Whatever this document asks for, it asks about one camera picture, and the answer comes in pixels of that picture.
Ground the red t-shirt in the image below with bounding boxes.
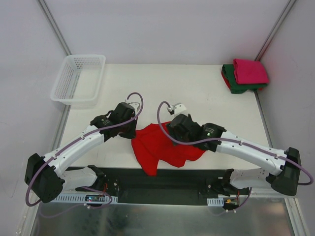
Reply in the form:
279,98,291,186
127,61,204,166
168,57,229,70
131,123,205,176
221,71,231,90

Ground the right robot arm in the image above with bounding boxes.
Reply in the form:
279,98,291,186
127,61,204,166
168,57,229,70
166,114,301,196

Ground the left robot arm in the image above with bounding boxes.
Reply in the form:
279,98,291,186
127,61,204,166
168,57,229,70
25,101,143,207

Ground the white plastic basket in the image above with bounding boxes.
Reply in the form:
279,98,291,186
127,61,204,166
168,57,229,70
50,54,106,106

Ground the red folded t-shirt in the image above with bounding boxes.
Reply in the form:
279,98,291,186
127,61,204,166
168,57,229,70
221,71,231,90

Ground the green folded t-shirt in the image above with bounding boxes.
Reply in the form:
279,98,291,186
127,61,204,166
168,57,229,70
221,64,268,94

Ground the pink folded t-shirt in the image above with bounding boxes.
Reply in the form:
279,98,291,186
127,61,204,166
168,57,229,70
233,59,269,85

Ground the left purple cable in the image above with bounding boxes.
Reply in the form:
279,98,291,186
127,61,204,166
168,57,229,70
25,92,144,209

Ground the purple cable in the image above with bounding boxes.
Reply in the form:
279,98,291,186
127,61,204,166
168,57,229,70
157,101,314,185
25,92,144,209

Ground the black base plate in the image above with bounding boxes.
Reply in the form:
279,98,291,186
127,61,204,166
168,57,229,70
75,166,250,205

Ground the right cable duct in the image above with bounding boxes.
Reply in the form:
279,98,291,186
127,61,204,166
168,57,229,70
207,197,224,207

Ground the cable duct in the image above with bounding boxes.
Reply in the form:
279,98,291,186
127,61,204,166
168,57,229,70
207,197,224,207
51,193,118,204

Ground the left cable duct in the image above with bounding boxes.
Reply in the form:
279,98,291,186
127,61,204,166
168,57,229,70
51,193,118,204

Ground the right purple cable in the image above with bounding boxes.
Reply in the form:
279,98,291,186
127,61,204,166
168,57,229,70
157,101,314,185

